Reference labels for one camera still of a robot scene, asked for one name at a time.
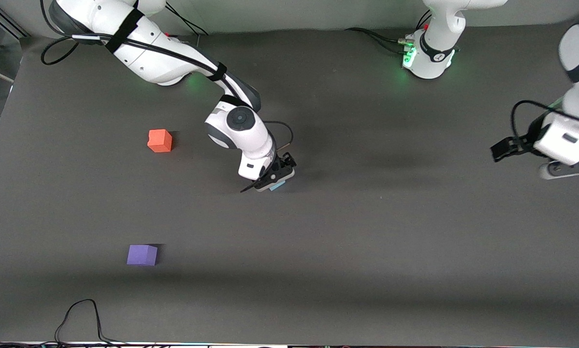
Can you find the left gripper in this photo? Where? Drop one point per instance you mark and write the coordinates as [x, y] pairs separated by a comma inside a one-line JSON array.
[[525, 140]]

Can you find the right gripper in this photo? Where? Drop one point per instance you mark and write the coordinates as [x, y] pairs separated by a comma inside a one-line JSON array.
[[284, 163]]

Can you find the light blue foam block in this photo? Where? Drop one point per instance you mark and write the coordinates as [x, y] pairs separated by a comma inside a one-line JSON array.
[[277, 186]]

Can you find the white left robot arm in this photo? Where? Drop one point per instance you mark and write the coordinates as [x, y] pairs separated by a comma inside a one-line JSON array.
[[434, 58]]

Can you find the orange foam block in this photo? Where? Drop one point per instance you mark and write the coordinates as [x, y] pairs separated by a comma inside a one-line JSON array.
[[159, 141]]

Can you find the purple foam block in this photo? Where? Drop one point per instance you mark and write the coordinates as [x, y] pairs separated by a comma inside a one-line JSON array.
[[141, 255]]

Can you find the aluminium frame rail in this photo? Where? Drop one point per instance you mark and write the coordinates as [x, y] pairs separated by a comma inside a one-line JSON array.
[[4, 19]]

